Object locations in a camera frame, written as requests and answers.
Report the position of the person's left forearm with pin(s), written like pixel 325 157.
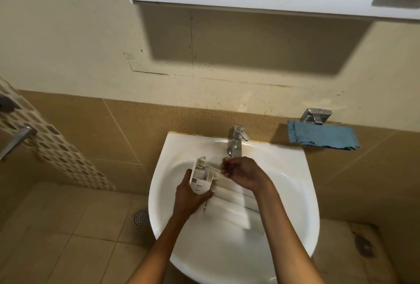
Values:
pixel 154 254

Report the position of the chrome wall holder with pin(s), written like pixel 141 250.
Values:
pixel 315 115

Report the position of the person's right forearm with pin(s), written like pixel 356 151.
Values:
pixel 288 241

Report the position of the chrome sink faucet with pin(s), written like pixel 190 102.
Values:
pixel 237 142

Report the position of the person's left hand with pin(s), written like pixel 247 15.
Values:
pixel 188 200

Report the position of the round metal floor drain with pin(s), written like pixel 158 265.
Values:
pixel 141 217

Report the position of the chrome wall tap lever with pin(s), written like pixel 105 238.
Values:
pixel 16 141

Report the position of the white detergent drawer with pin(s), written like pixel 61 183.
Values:
pixel 229 201

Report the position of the person's right hand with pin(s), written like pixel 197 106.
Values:
pixel 246 173

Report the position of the blue cloth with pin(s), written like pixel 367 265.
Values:
pixel 323 134

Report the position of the chrome shower valve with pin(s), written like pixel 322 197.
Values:
pixel 8 103

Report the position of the white ceramic sink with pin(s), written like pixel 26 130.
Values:
pixel 288 195

